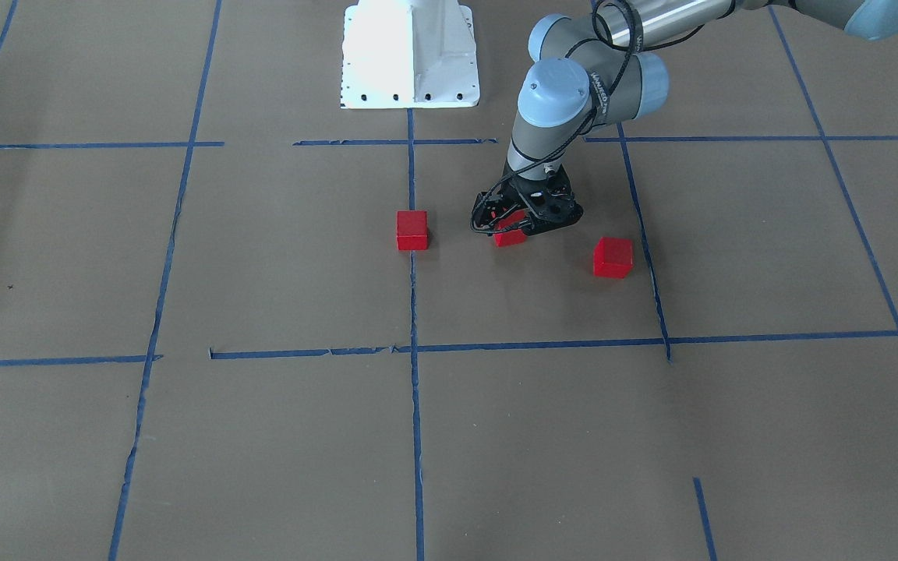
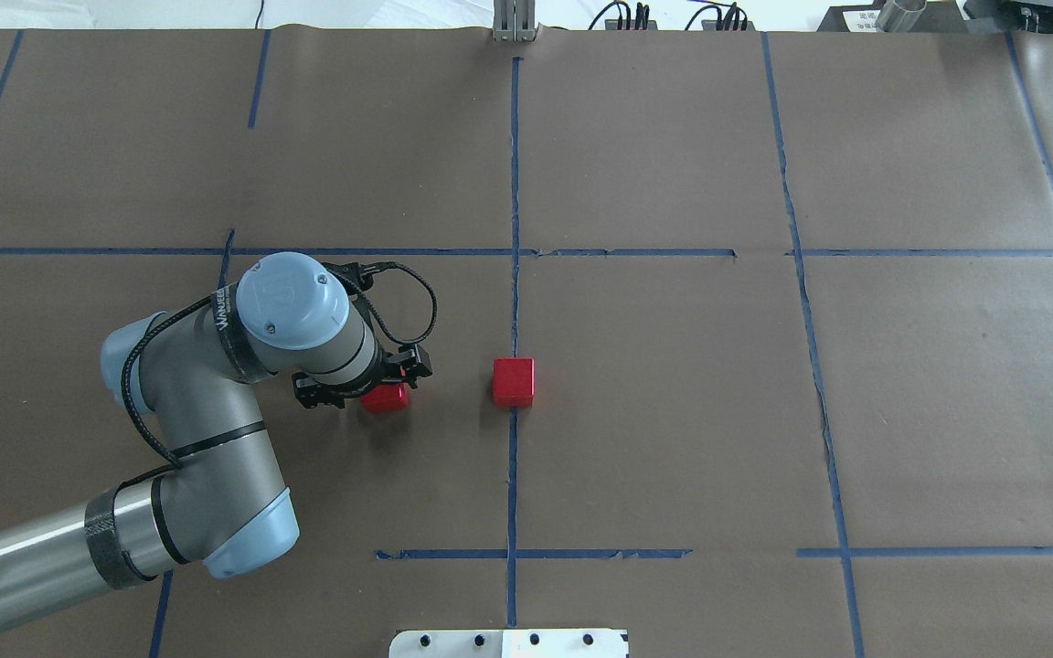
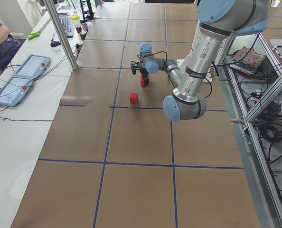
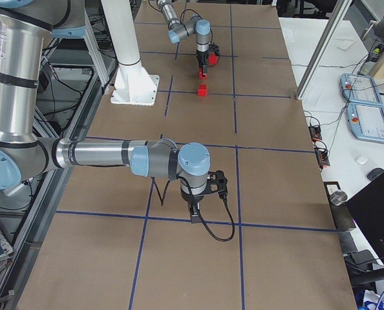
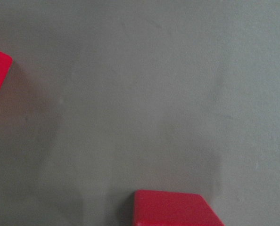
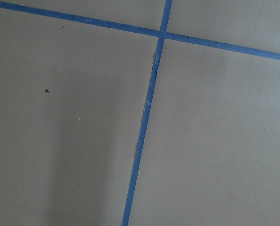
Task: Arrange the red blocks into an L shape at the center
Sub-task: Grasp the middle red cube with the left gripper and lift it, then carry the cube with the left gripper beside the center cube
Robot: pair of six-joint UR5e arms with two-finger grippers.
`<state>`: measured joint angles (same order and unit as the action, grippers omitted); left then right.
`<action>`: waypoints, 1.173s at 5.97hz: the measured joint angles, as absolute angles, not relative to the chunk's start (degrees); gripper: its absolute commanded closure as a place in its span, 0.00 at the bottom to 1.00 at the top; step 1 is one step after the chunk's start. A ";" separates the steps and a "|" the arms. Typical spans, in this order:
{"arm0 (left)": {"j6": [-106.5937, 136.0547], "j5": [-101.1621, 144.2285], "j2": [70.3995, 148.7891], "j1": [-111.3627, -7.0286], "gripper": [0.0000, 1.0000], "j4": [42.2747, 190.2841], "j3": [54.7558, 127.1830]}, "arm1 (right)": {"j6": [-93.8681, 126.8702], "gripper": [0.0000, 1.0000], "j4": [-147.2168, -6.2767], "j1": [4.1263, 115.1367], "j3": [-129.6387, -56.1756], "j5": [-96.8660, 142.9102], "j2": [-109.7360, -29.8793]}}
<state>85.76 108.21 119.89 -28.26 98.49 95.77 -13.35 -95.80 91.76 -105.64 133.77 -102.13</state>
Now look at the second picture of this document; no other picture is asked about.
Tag aluminium frame post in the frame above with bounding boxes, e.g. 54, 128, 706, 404
492, 0, 538, 43

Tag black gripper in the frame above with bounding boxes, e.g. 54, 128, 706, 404
373, 345, 433, 388

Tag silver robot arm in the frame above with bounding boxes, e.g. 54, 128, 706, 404
0, 251, 431, 632

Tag metal cup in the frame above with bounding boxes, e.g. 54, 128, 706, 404
875, 0, 928, 34

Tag red block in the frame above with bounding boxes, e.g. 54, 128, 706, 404
492, 357, 536, 408
359, 383, 410, 415

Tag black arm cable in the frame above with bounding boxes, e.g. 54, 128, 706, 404
122, 261, 438, 471

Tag white camera mast pillar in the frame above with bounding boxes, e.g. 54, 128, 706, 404
388, 629, 631, 657

